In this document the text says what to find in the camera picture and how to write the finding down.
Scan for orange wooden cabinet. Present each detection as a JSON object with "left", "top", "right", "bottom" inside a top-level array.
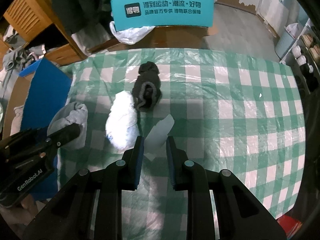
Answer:
[{"left": 4, "top": 0, "right": 87, "bottom": 66}]

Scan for grey printed tote bag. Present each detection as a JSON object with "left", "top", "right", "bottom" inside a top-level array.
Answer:
[{"left": 1, "top": 25, "right": 37, "bottom": 100}]

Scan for red book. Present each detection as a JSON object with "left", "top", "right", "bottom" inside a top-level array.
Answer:
[{"left": 277, "top": 215, "right": 308, "bottom": 240}]

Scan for teal printed shoe box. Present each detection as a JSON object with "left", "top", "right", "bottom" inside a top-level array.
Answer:
[{"left": 111, "top": 0, "right": 214, "bottom": 31}]

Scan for black rolled sock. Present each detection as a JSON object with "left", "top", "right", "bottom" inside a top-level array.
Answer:
[{"left": 131, "top": 61, "right": 162, "bottom": 112}]

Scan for white sock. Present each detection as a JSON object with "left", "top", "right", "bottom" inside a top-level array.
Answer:
[{"left": 105, "top": 90, "right": 139, "bottom": 151}]

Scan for blue-edged cardboard box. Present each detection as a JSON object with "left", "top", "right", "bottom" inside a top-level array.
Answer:
[{"left": 1, "top": 59, "right": 72, "bottom": 200}]

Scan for green white checkered tablecloth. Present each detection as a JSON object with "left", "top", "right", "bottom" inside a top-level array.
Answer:
[{"left": 56, "top": 48, "right": 306, "bottom": 240}]

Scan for grey sock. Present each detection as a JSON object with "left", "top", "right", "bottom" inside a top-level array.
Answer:
[{"left": 47, "top": 102, "right": 88, "bottom": 151}]

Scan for white plastic wrapper piece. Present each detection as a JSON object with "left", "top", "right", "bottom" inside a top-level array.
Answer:
[{"left": 144, "top": 114, "right": 175, "bottom": 161}]

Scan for white shoe rack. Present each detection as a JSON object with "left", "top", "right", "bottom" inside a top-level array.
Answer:
[{"left": 275, "top": 19, "right": 319, "bottom": 97}]

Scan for white plastic bag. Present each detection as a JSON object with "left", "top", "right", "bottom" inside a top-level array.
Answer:
[{"left": 109, "top": 21, "right": 155, "bottom": 45}]

